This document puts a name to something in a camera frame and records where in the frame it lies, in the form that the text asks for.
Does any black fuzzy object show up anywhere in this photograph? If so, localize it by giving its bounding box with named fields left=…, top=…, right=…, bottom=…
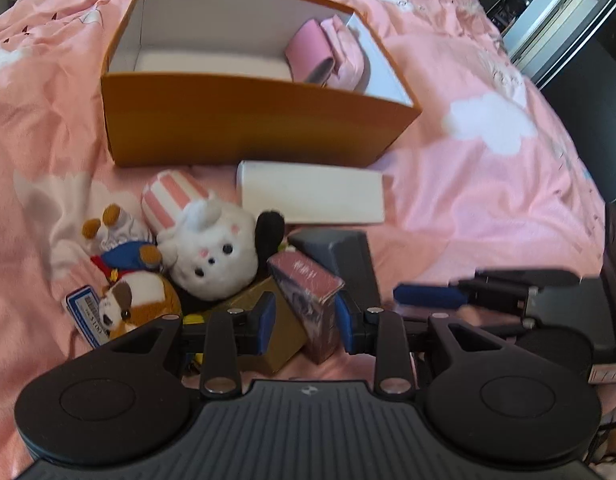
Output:
left=255, top=210, right=289, bottom=261

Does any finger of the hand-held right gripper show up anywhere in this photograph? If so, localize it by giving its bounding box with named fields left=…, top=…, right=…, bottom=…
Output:
left=455, top=310, right=537, bottom=338
left=393, top=269, right=581, bottom=308

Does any light pink pouch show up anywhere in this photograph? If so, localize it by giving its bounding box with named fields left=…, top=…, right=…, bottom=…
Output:
left=320, top=16, right=371, bottom=92

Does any brown white dog plush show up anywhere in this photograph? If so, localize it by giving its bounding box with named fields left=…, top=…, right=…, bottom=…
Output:
left=82, top=203, right=183, bottom=343

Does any pink printed blanket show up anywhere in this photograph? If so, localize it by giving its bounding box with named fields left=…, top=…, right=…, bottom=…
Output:
left=0, top=0, right=613, bottom=480

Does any white bunny plush striped hat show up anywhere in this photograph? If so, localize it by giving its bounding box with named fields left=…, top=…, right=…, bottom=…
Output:
left=140, top=170, right=261, bottom=302

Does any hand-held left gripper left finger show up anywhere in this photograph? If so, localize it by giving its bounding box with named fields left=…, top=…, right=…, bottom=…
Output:
left=110, top=292, right=277, bottom=395

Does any silver framed glass door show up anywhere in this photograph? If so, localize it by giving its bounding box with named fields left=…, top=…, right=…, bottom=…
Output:
left=478, top=0, right=616, bottom=92

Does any pink case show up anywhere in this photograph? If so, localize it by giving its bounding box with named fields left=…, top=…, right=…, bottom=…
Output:
left=285, top=19, right=337, bottom=83

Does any white rectangular box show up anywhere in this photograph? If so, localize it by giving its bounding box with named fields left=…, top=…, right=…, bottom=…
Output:
left=236, top=160, right=387, bottom=226

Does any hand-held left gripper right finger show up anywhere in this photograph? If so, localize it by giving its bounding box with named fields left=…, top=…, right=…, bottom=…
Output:
left=336, top=296, right=516, bottom=395

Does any orange cardboard box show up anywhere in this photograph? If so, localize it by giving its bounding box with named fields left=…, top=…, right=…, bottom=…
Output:
left=100, top=0, right=423, bottom=168

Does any maroon card box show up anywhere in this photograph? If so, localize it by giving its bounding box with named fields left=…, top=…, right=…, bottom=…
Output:
left=267, top=252, right=346, bottom=365

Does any brown cardboard box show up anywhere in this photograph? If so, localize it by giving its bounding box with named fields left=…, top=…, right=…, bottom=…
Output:
left=200, top=277, right=309, bottom=375

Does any blue white paper tag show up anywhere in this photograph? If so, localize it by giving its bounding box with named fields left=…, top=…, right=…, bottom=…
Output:
left=63, top=285, right=107, bottom=349

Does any grey box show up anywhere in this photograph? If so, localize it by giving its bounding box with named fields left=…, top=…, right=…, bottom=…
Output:
left=288, top=230, right=381, bottom=308

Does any yellow round case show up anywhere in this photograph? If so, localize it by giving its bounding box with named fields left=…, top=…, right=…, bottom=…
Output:
left=182, top=310, right=211, bottom=367

